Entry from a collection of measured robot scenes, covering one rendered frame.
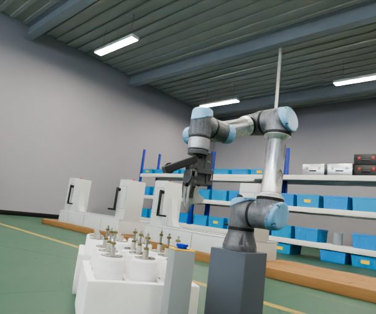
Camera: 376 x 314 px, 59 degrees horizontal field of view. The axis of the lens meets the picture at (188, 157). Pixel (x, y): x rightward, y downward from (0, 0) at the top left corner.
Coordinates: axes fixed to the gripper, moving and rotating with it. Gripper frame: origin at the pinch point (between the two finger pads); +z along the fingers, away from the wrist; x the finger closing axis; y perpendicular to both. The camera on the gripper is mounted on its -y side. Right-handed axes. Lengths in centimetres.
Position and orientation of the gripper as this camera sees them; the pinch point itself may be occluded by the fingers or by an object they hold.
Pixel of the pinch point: (185, 208)
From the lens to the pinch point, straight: 111.3
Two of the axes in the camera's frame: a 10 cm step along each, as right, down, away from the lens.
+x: -3.7, 1.2, 9.2
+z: -1.2, 9.8, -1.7
